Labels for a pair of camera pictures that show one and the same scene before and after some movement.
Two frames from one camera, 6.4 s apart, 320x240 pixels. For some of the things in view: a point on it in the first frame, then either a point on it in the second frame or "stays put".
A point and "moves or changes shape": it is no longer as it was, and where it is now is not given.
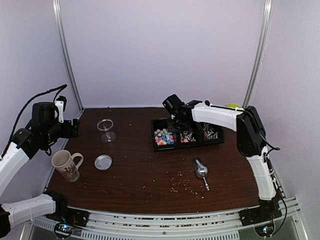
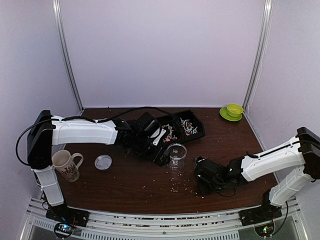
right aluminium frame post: (264, 34) stays put
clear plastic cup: (105, 125) moves or changes shape
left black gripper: (67, 132) to (154, 156)
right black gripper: (186, 126) to (203, 190)
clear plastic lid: (103, 162) stays put
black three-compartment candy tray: (164, 138) moves or changes shape
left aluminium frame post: (58, 16) stays put
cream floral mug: (65, 164) stays put
